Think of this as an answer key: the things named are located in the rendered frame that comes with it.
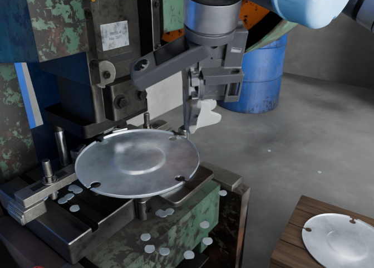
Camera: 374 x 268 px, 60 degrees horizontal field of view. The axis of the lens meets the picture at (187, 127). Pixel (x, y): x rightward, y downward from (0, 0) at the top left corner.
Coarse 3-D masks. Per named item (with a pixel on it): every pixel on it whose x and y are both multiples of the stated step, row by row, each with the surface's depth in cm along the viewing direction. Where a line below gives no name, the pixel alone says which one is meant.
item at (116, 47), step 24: (96, 0) 62; (120, 0) 66; (96, 24) 63; (120, 24) 67; (120, 48) 69; (120, 72) 71; (72, 96) 72; (96, 96) 68; (120, 96) 69; (144, 96) 73; (96, 120) 70
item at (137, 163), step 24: (96, 144) 84; (120, 144) 84; (144, 144) 83; (168, 144) 84; (192, 144) 83; (96, 168) 74; (120, 168) 73; (144, 168) 73; (168, 168) 74; (192, 168) 74; (96, 192) 67; (120, 192) 67; (144, 192) 67
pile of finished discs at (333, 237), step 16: (304, 224) 118; (320, 224) 118; (336, 224) 118; (352, 224) 118; (304, 240) 112; (320, 240) 112; (336, 240) 111; (352, 240) 111; (368, 240) 112; (320, 256) 106; (336, 256) 106; (352, 256) 105; (368, 256) 106
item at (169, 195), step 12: (204, 168) 75; (180, 180) 71; (192, 180) 71; (204, 180) 71; (168, 192) 67; (180, 192) 67; (192, 192) 67; (144, 204) 76; (156, 204) 80; (180, 204) 65; (144, 216) 77
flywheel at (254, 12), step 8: (248, 0) 81; (240, 8) 84; (248, 8) 82; (256, 8) 81; (264, 8) 80; (240, 16) 84; (248, 16) 83; (256, 16) 82; (264, 16) 81; (272, 16) 85; (248, 24) 84; (256, 24) 83; (264, 24) 89; (168, 32) 101; (176, 32) 99; (248, 32) 89; (168, 40) 102
